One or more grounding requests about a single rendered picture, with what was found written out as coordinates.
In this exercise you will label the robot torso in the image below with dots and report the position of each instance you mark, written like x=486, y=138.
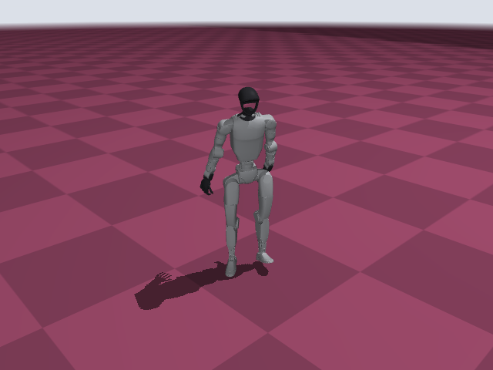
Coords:
x=246, y=140

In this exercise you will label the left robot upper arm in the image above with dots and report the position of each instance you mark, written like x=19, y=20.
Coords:
x=270, y=133

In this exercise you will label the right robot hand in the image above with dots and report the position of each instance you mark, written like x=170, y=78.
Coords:
x=205, y=184

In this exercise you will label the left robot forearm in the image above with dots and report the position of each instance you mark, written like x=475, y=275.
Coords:
x=270, y=158

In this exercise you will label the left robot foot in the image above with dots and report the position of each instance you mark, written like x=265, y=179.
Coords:
x=264, y=258

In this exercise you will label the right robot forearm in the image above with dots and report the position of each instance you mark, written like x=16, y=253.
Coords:
x=211, y=164

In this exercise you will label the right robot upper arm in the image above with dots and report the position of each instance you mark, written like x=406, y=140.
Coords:
x=224, y=127

